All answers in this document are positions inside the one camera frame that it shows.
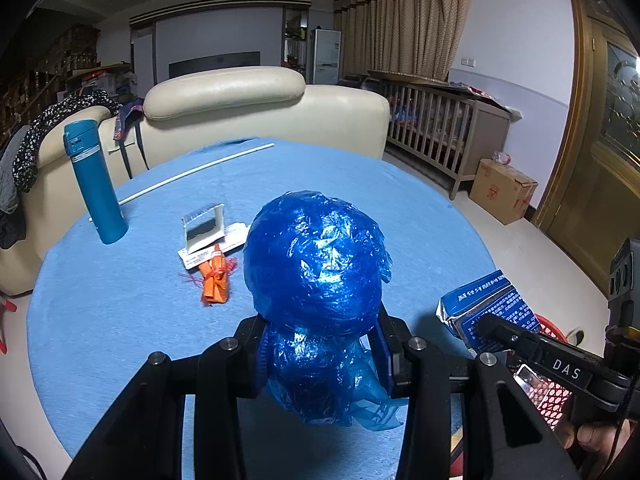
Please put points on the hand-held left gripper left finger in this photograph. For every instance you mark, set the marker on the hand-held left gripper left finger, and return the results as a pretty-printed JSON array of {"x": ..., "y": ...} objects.
[{"x": 252, "y": 355}]

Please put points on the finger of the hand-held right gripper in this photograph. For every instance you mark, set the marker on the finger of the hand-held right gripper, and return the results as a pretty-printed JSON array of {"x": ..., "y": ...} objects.
[{"x": 565, "y": 367}]

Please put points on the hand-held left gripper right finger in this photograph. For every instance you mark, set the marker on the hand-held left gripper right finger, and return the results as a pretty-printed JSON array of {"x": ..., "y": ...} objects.
[{"x": 387, "y": 360}]

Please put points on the red plastic basket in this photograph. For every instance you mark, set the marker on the red plastic basket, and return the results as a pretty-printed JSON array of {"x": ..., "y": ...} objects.
[{"x": 550, "y": 395}]

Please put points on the orange wrapper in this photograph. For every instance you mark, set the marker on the orange wrapper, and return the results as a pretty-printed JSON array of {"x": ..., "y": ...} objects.
[{"x": 215, "y": 285}]

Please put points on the blue and white carton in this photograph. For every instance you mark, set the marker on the blue and white carton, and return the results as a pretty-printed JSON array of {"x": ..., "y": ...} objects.
[{"x": 480, "y": 300}]

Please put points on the blue plastic bag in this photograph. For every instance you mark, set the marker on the blue plastic bag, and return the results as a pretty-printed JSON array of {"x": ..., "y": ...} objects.
[{"x": 315, "y": 260}]

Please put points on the silver medicine box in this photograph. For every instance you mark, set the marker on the silver medicine box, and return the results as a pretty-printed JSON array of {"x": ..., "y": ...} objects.
[{"x": 202, "y": 232}]

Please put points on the person's right hand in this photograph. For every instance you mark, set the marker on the person's right hand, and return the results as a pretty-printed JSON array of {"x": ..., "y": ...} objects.
[{"x": 595, "y": 440}]

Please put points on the wooden door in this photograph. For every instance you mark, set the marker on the wooden door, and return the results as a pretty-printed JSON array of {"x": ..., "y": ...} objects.
[{"x": 590, "y": 160}]

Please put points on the blue tablecloth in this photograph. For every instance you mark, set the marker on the blue tablecloth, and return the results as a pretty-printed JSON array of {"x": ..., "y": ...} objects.
[{"x": 125, "y": 310}]

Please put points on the cardboard box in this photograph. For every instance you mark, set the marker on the cardboard box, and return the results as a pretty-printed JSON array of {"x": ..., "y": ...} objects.
[{"x": 500, "y": 190}]

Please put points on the clear plastic bottle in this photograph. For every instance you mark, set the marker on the clear plastic bottle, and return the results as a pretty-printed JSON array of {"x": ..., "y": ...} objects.
[{"x": 501, "y": 157}]

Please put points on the wooden crib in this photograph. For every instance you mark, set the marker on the wooden crib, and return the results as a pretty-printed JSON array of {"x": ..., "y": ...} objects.
[{"x": 480, "y": 140}]

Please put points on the thin white rod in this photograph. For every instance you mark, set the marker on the thin white rod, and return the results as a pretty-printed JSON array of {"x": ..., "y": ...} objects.
[{"x": 270, "y": 146}]

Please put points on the teal thermos bottle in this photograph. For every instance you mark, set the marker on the teal thermos bottle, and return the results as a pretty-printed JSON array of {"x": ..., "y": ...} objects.
[{"x": 95, "y": 185}]

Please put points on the beige leather sofa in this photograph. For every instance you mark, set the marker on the beige leather sofa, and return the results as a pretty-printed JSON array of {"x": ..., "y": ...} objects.
[{"x": 250, "y": 110}]

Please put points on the dark grey garment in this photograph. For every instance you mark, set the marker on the dark grey garment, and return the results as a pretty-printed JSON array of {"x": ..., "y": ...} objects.
[{"x": 10, "y": 195}]

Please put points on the black television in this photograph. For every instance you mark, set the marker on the black television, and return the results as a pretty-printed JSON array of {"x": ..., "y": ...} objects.
[{"x": 215, "y": 65}]

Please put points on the white standing air conditioner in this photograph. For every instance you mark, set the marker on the white standing air conditioner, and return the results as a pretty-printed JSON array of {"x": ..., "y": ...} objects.
[{"x": 325, "y": 55}]

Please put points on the black white patterned garment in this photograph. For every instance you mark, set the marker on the black white patterned garment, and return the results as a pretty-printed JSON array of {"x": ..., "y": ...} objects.
[{"x": 60, "y": 110}]

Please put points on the display cabinet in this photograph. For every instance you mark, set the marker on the display cabinet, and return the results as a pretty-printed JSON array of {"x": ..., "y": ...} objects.
[{"x": 295, "y": 45}]

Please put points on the beige striped curtain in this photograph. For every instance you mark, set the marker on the beige striped curtain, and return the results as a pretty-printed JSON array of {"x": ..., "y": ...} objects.
[{"x": 400, "y": 25}]

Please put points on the dark wooden shelf unit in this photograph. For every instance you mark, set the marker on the dark wooden shelf unit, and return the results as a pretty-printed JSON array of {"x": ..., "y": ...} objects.
[{"x": 50, "y": 60}]

